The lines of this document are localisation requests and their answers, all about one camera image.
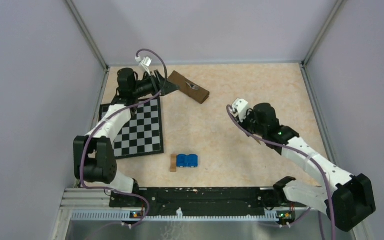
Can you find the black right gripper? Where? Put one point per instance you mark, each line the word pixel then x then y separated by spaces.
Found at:
pixel 249 113

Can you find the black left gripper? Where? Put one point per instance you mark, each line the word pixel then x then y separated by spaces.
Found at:
pixel 156 81

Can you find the brown cloth napkin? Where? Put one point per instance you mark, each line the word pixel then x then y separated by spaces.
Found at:
pixel 199 96

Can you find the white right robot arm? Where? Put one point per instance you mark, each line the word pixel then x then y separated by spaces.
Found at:
pixel 346 199

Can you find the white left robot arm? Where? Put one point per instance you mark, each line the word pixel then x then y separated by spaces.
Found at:
pixel 94 159

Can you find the black white checkerboard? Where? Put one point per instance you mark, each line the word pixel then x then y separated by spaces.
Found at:
pixel 143 134

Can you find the blue toy car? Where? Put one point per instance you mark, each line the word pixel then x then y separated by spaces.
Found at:
pixel 187 161

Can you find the small wooden block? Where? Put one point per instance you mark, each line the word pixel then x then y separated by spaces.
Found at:
pixel 173 163

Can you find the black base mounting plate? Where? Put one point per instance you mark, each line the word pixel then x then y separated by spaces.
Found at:
pixel 204 201

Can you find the white cable duct strip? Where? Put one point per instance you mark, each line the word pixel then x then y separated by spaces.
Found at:
pixel 127 216

